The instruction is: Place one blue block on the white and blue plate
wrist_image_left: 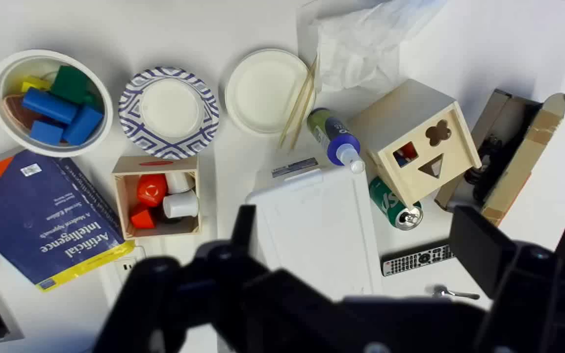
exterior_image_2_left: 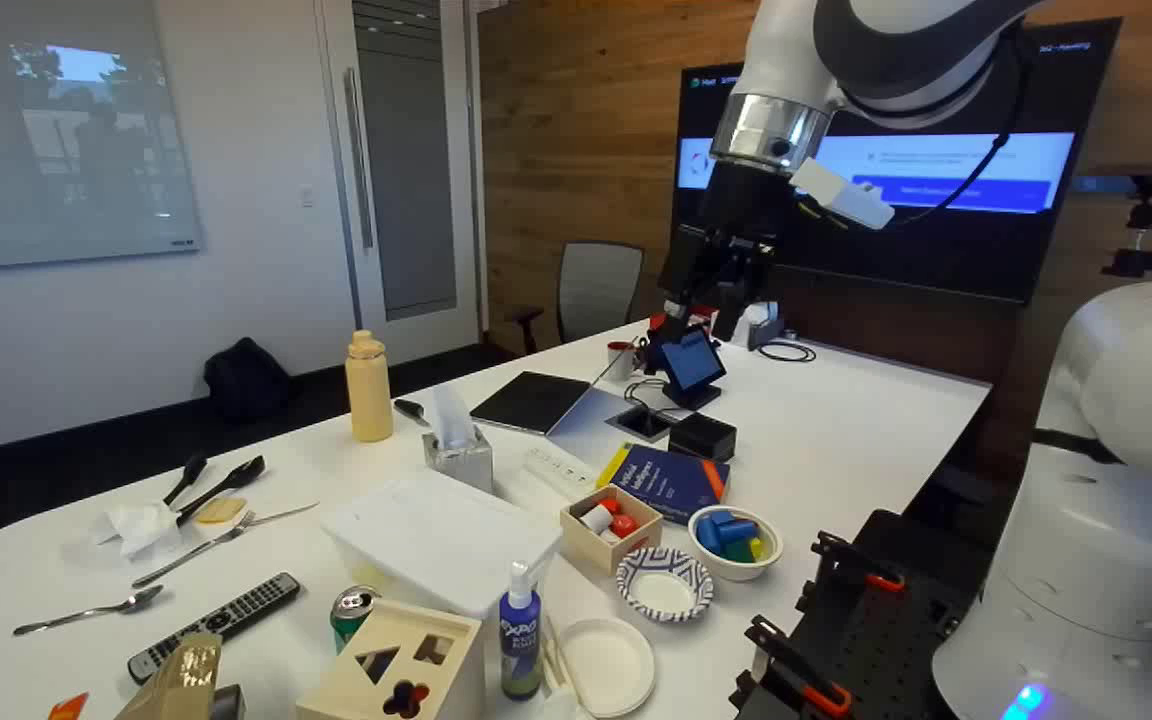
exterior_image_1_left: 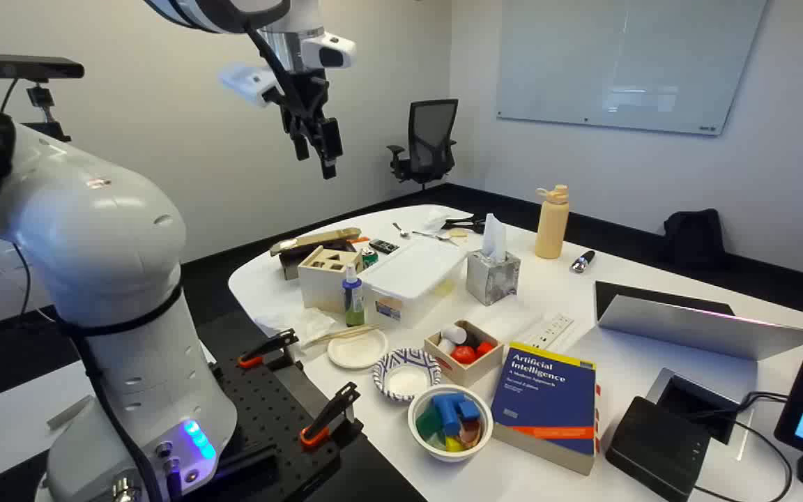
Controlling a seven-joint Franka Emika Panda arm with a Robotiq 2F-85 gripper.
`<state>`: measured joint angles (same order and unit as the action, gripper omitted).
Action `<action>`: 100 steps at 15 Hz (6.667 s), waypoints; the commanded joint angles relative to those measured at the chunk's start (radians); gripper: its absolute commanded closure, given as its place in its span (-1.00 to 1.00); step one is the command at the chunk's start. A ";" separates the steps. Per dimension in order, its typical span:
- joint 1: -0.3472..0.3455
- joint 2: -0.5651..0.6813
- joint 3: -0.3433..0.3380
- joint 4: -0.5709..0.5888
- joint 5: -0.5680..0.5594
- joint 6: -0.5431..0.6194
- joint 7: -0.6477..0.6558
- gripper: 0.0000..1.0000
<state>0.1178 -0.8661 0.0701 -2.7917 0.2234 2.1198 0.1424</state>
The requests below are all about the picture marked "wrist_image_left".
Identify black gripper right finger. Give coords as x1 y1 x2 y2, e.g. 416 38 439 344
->
449 206 565 353

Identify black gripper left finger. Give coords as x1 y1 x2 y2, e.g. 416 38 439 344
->
92 204 310 353

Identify white cylinder block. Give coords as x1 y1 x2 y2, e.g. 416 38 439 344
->
162 193 198 218

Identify red block round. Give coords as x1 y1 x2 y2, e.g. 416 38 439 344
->
137 175 168 208

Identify white and blue plate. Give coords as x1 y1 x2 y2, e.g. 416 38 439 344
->
117 67 219 159

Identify plain white paper plate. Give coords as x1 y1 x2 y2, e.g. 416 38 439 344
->
223 50 308 138

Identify blue block right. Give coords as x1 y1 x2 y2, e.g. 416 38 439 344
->
62 106 104 146

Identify blue block small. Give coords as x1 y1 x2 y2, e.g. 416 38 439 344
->
29 122 64 146

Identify green block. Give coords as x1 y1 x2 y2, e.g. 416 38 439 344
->
49 67 102 108

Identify blue block long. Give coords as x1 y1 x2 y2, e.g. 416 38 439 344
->
21 89 76 126

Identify brown block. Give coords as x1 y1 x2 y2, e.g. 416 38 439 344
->
2 95 37 130

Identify yellow block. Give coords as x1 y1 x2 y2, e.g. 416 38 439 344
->
19 77 53 93

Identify small metal key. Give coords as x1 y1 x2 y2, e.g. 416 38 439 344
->
433 285 480 301

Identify white board box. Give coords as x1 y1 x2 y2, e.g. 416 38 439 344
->
247 161 380 301

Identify black remote control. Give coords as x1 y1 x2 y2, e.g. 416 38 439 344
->
380 242 453 277

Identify small wooden box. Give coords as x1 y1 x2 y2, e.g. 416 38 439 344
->
111 157 200 240

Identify cardboard box with black item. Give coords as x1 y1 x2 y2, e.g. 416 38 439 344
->
435 89 565 226

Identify wooden chopsticks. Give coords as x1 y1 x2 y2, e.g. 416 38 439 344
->
278 61 317 153

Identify green soda can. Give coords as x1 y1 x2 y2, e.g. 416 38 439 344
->
368 177 423 232

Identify glue bottle blue cap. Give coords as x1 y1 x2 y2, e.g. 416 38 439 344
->
306 108 364 173

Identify blue textbook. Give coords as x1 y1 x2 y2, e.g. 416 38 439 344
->
0 152 133 291

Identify white bowl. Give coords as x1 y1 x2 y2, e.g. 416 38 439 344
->
0 50 113 157

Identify crumpled plastic bag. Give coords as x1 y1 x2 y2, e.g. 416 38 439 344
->
298 0 449 93

